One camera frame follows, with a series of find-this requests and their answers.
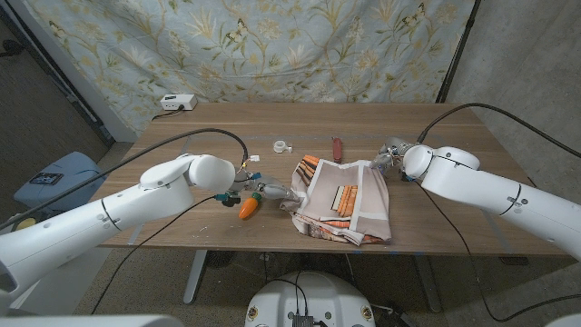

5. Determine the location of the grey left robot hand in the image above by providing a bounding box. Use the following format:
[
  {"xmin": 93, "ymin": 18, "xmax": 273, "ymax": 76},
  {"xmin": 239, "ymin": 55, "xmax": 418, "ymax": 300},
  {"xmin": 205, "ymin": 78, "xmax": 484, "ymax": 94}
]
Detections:
[{"xmin": 233, "ymin": 171, "xmax": 303, "ymax": 205}]

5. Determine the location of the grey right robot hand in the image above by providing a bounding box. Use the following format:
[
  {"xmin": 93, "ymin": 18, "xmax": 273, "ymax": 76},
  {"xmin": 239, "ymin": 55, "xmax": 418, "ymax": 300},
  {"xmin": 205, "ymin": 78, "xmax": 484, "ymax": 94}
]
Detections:
[{"xmin": 369, "ymin": 135, "xmax": 414, "ymax": 173}]

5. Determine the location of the beige orange printed cloth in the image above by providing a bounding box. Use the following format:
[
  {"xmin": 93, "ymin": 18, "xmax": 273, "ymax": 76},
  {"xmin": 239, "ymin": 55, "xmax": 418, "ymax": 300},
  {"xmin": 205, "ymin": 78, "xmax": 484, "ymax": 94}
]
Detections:
[{"xmin": 280, "ymin": 154, "xmax": 392, "ymax": 247}]

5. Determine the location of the orange toy carrot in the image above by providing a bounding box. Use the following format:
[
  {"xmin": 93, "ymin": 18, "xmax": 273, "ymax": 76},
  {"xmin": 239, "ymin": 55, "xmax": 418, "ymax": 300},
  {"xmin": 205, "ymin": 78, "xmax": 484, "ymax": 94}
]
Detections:
[{"xmin": 238, "ymin": 192, "xmax": 263, "ymax": 221}]

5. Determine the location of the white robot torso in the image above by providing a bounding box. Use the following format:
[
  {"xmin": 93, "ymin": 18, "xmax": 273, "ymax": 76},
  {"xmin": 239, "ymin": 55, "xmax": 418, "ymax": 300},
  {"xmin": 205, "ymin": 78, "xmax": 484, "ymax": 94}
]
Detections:
[{"xmin": 244, "ymin": 271, "xmax": 377, "ymax": 327}]

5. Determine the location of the white table leg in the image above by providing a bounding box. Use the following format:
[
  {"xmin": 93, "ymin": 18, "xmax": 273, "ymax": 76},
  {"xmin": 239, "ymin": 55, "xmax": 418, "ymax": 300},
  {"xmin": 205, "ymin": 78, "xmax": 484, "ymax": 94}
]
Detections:
[
  {"xmin": 415, "ymin": 254, "xmax": 444, "ymax": 313},
  {"xmin": 182, "ymin": 249, "xmax": 209, "ymax": 304}
]

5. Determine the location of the black backdrop stand pole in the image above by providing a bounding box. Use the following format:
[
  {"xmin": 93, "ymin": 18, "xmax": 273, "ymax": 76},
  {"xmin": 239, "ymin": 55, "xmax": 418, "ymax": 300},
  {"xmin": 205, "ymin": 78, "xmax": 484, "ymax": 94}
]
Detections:
[{"xmin": 435, "ymin": 0, "xmax": 482, "ymax": 104}]

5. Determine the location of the white power box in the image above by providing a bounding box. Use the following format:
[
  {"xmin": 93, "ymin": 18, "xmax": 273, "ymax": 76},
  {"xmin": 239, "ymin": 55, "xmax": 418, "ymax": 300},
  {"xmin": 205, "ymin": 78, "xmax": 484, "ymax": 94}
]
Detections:
[{"xmin": 159, "ymin": 94, "xmax": 199, "ymax": 112}]

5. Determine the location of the floral light blue backdrop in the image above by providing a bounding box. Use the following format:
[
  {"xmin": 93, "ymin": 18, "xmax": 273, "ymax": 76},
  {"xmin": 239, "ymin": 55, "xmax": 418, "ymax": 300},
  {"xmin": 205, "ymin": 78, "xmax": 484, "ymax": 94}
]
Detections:
[{"xmin": 22, "ymin": 0, "xmax": 478, "ymax": 137}]

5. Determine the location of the blue plastic storage bin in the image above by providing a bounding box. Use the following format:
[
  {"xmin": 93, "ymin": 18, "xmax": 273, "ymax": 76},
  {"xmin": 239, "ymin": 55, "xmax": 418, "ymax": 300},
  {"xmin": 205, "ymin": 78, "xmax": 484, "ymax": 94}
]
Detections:
[{"xmin": 12, "ymin": 151, "xmax": 108, "ymax": 214}]

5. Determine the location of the white robot chest cover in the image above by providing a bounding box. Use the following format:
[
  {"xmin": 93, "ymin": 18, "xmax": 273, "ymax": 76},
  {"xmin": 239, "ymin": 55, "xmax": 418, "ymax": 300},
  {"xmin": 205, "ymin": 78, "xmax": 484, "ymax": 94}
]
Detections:
[{"xmin": 0, "ymin": 313, "xmax": 185, "ymax": 327}]

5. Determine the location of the shoe with yellow insole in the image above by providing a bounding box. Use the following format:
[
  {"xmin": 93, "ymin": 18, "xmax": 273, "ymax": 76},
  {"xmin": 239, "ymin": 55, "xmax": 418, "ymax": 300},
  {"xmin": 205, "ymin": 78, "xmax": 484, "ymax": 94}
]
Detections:
[{"xmin": 13, "ymin": 216, "xmax": 37, "ymax": 232}]

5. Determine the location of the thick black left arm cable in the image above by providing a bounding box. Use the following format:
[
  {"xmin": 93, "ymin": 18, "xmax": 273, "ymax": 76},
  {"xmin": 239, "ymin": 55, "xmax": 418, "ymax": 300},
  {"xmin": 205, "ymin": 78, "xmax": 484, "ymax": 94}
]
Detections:
[{"xmin": 0, "ymin": 127, "xmax": 250, "ymax": 228}]

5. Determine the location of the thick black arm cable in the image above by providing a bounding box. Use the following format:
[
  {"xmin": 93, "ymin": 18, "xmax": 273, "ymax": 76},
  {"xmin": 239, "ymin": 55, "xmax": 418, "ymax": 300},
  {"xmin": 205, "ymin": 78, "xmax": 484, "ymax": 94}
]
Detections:
[
  {"xmin": 0, "ymin": 127, "xmax": 250, "ymax": 228},
  {"xmin": 416, "ymin": 102, "xmax": 581, "ymax": 160}
]

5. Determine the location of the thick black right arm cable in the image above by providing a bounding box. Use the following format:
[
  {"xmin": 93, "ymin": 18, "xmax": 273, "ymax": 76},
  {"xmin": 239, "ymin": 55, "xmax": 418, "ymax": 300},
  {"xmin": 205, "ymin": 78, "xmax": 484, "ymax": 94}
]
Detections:
[{"xmin": 416, "ymin": 102, "xmax": 581, "ymax": 160}]

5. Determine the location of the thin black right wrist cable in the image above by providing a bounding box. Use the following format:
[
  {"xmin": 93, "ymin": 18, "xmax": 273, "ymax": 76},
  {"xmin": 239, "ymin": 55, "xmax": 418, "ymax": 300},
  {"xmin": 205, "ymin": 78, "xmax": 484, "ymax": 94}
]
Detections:
[{"xmin": 414, "ymin": 180, "xmax": 581, "ymax": 324}]

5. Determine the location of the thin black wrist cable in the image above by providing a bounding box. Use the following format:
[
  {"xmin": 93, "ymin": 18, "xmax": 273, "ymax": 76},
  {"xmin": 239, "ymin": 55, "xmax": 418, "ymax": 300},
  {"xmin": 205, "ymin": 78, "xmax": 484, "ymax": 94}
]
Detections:
[
  {"xmin": 90, "ymin": 194, "xmax": 218, "ymax": 315},
  {"xmin": 414, "ymin": 180, "xmax": 581, "ymax": 324}
]

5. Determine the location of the thin black left wrist cable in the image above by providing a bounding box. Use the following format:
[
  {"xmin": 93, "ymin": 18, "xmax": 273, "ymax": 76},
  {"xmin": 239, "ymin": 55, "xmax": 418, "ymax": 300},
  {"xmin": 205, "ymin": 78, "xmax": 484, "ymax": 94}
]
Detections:
[{"xmin": 90, "ymin": 194, "xmax": 218, "ymax": 315}]

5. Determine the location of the black power box cable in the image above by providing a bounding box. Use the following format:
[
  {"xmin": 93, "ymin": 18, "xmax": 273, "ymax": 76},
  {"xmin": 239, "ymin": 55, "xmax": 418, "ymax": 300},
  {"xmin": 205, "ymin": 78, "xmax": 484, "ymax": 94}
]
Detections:
[{"xmin": 152, "ymin": 106, "xmax": 185, "ymax": 122}]

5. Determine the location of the dark wall rail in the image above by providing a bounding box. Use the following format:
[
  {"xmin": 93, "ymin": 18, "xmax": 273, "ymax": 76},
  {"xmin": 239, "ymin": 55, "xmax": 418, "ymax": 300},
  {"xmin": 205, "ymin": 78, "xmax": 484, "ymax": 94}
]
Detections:
[{"xmin": 0, "ymin": 4, "xmax": 114, "ymax": 146}]

